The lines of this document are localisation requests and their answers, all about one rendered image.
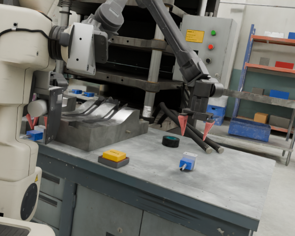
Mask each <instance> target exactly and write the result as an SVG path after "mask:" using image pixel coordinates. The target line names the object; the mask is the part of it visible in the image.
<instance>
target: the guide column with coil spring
mask: <svg viewBox="0 0 295 236"><path fill-rule="evenodd" d="M63 1H69V2H63V3H68V4H71V3H70V2H71V0H63ZM68 4H62V5H66V6H71V5H68ZM66 6H62V11H67V12H70V10H69V9H70V7H66ZM69 16H70V14H67V13H61V22H60V26H68V25H69ZM64 65H65V61H62V60H57V64H56V73H59V74H64Z"/></svg>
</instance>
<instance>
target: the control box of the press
mask: <svg viewBox="0 0 295 236"><path fill-rule="evenodd" d="M236 28H237V23H236V22H235V20H234V19H231V18H220V17H209V16H197V15H183V20H182V22H181V23H180V28H179V30H181V33H182V35H183V37H184V38H185V40H186V42H187V43H188V45H189V46H190V47H191V48H192V49H193V51H194V52H196V54H197V56H198V57H199V58H200V59H201V60H202V62H203V63H204V65H205V66H206V68H207V71H208V73H209V76H211V78H215V79H217V81H218V82H219V83H221V84H222V85H223V86H225V82H226V77H227V72H228V67H229V62H230V57H231V52H232V48H233V43H234V38H235V33H236ZM179 68H180V67H179V65H178V63H177V60H176V61H175V65H174V66H173V69H172V73H173V78H172V80H173V81H180V82H183V87H182V92H181V97H182V101H183V103H184V106H185V108H191V103H192V97H193V92H194V86H193V87H191V86H188V89H189V92H190V98H189V103H188V106H187V103H186V101H185V98H184V90H185V86H186V85H187V84H186V83H185V82H184V80H183V78H182V74H181V72H180V70H179ZM196 122H197V120H196V119H192V116H188V119H187V123H189V124H190V125H192V126H193V127H194V128H195V127H196Z"/></svg>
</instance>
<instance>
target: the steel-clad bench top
mask: <svg viewBox="0 0 295 236"><path fill-rule="evenodd" d="M165 135H168V136H174V137H177V138H179V139H180V142H179V147H176V148H173V147H166V146H164V145H163V144H162V138H163V136H165ZM26 140H30V139H26ZM30 141H32V142H35V143H37V144H40V145H43V146H46V147H49V148H52V149H55V150H58V151H60V152H63V153H66V154H69V155H72V156H75V157H78V158H81V159H83V160H86V161H89V162H92V163H95V164H98V165H101V166H103V167H106V168H109V169H111V170H115V171H118V172H120V173H123V174H126V175H129V176H132V177H135V178H138V179H140V180H143V181H146V182H149V183H152V184H155V185H157V186H160V187H163V188H166V189H169V190H172V191H175V192H178V193H180V194H183V195H186V196H189V197H192V198H195V199H198V200H201V201H204V202H206V203H209V204H212V205H214V206H217V207H221V208H223V209H226V210H229V211H232V212H234V213H237V214H241V215H243V216H246V217H249V218H252V219H255V220H257V221H260V218H261V215H262V211H263V207H264V204H265V200H266V196H267V192H268V188H269V184H270V181H271V177H272V173H273V169H274V166H275V162H276V161H275V160H272V159H268V158H264V157H261V156H257V155H252V154H249V153H245V152H241V151H238V150H234V149H230V148H227V147H222V146H221V147H222V148H224V152H223V153H222V154H220V153H218V152H217V151H216V150H214V149H213V148H212V147H210V148H211V149H212V150H213V151H212V153H210V154H207V153H206V152H205V151H204V150H203V149H202V148H201V147H200V146H199V145H198V144H197V143H196V142H195V141H194V140H193V139H191V138H188V137H185V136H181V135H177V134H173V133H169V132H165V131H162V130H158V129H154V128H151V127H148V132H147V133H145V134H142V135H139V136H136V137H133V138H129V139H126V140H123V141H120V142H117V143H114V144H111V145H108V146H105V147H102V148H99V149H96V150H92V151H89V152H87V151H84V150H81V149H78V148H75V147H72V146H69V145H66V144H63V143H60V142H57V141H54V140H53V141H51V142H50V143H48V144H47V145H45V142H44V143H42V142H39V141H33V140H30ZM111 149H114V150H117V151H120V152H123V153H126V157H129V163H128V164H126V165H124V166H122V167H119V168H117V169H116V168H114V167H111V166H108V165H105V164H102V163H99V162H98V157H99V156H101V155H103V152H105V151H108V150H111ZM184 152H189V153H193V154H197V155H198V158H197V163H196V168H195V170H194V171H192V170H187V169H184V170H183V171H180V167H179V164H180V160H181V159H182V156H183V153H184Z"/></svg>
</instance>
